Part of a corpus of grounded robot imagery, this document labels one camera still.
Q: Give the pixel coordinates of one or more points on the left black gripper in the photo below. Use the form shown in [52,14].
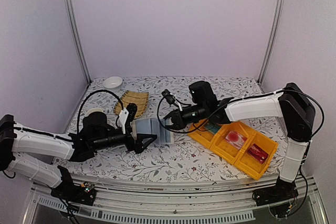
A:
[137,146]

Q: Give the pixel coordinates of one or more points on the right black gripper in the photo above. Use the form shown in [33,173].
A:
[178,122]

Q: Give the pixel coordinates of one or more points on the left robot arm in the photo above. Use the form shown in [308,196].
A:
[19,142]

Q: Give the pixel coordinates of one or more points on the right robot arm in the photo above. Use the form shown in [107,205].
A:
[289,104]

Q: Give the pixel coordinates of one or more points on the teal VIP card stack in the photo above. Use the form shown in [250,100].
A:
[212,128]

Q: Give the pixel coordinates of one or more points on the pink circle card stack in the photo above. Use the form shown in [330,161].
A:
[235,139]

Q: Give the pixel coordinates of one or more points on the red card stack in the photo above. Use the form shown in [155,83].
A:
[257,153]

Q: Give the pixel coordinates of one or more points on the woven bamboo tray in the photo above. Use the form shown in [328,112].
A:
[140,99]

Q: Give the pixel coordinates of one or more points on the white ceramic mug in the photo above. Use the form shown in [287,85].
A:
[93,110]

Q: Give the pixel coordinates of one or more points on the small white bowl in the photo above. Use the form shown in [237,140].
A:
[113,84]

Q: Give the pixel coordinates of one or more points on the yellow three-compartment bin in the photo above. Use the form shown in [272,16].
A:
[238,158]

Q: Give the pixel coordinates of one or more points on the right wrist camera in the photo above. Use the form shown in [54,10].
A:
[172,100]

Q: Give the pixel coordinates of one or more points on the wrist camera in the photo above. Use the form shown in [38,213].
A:
[172,100]
[126,116]

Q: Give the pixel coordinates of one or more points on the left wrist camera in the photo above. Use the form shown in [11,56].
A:
[126,116]

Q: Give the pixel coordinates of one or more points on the front aluminium rail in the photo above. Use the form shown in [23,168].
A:
[227,201]

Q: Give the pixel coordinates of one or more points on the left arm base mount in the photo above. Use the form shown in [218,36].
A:
[84,193]

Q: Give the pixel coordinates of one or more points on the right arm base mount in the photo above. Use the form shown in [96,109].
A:
[281,191]

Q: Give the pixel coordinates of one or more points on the left aluminium frame post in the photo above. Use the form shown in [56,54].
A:
[77,42]

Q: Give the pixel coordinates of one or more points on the aluminium frame post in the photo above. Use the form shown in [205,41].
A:
[271,41]
[77,42]

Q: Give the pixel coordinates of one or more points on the right aluminium frame post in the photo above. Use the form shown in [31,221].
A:
[271,41]

